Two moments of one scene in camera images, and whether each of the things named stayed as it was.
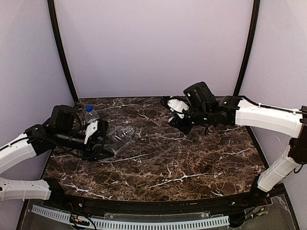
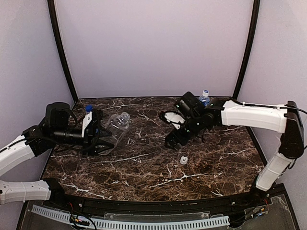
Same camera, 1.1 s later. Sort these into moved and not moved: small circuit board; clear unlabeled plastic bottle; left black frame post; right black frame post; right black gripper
Moved: clear unlabeled plastic bottle; right black gripper
Not moved: small circuit board; right black frame post; left black frame post
